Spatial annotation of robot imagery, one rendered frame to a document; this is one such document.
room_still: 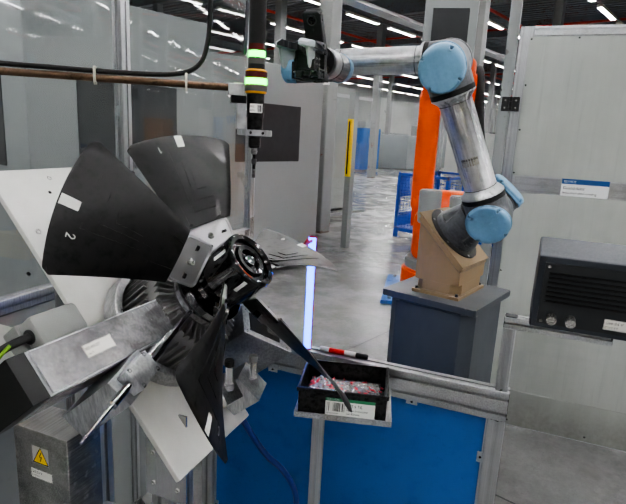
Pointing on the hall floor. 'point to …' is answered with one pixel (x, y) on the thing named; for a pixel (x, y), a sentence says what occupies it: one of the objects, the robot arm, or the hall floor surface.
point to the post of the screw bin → (316, 461)
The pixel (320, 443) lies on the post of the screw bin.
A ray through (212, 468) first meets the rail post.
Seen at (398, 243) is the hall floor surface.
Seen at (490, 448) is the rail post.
